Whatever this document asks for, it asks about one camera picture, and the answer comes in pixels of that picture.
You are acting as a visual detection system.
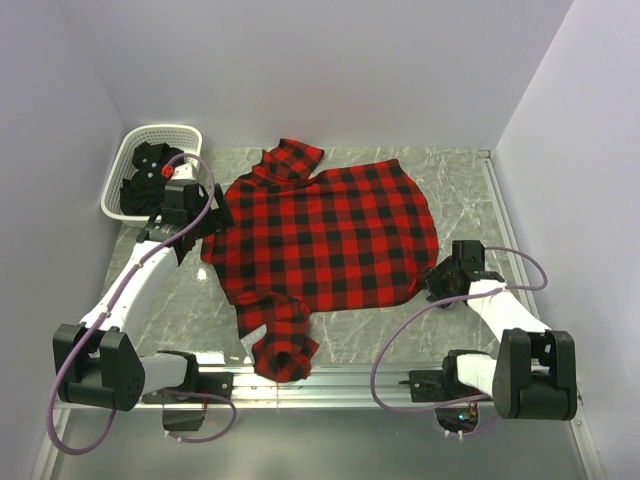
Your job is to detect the red black plaid shirt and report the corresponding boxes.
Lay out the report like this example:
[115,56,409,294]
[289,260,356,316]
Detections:
[201,139,439,383]

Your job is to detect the white plastic laundry basket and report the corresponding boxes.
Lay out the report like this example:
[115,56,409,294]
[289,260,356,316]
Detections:
[100,124,203,227]

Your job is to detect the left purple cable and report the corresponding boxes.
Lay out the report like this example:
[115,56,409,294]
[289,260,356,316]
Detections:
[45,153,239,455]

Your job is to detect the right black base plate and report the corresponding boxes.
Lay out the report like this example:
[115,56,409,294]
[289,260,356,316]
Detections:
[398,369,490,403]

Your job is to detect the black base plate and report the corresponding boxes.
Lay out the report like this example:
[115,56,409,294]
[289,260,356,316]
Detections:
[141,372,234,404]
[398,369,490,403]

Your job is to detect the black shirt in basket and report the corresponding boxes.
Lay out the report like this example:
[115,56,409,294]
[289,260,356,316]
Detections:
[120,142,183,216]

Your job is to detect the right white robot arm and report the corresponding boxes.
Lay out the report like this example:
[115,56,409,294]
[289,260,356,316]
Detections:
[424,257,578,421]

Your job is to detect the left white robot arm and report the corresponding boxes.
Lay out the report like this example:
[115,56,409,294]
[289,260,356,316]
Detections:
[53,180,234,411]

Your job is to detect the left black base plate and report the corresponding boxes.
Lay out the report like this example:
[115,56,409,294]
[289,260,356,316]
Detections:
[141,372,234,404]

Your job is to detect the aluminium side rail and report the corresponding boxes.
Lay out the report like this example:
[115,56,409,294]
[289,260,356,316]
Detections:
[477,148,539,321]

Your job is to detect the aluminium mounting rail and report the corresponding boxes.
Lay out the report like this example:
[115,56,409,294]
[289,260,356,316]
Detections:
[53,363,585,411]

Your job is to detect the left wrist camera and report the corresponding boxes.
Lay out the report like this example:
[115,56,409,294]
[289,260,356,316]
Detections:
[161,160,199,185]

